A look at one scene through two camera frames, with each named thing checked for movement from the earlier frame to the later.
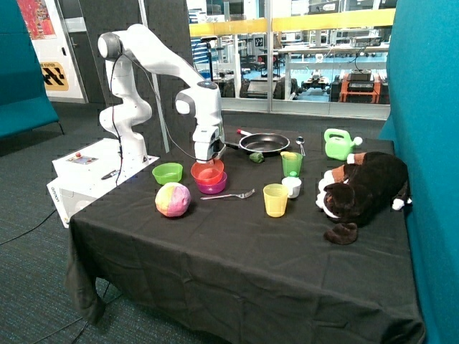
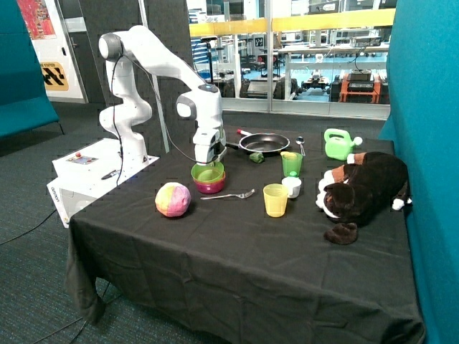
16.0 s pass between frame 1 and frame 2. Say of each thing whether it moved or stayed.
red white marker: stayed
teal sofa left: stayed
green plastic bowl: moved
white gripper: stayed
